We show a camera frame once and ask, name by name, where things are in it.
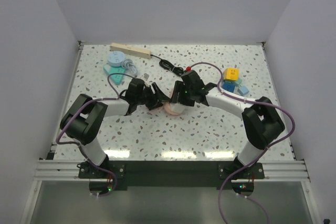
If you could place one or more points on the white cube socket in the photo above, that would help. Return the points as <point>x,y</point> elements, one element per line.
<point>177,107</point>

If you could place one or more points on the beige power strip red sockets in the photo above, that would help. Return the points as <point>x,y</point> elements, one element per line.
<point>132,51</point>

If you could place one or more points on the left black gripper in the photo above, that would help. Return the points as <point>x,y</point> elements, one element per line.
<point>158,96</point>

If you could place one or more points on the light teal charger plug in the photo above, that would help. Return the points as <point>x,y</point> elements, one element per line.
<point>238,82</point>

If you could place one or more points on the yellow cube socket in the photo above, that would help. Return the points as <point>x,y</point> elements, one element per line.
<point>231,74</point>

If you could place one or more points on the teal triangular power strip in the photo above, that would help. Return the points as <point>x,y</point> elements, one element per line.
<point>117,72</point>

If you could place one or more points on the blue charger plug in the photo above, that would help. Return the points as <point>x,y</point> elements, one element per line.
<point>243,90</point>

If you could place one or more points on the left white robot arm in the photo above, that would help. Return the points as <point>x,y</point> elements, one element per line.
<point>81,123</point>

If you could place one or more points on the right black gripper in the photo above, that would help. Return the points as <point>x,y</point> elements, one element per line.
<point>178,88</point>

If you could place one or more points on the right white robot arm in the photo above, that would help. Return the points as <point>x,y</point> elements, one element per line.
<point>261,121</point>

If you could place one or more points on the blue cube socket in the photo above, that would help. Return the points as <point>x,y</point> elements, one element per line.
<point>228,86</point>

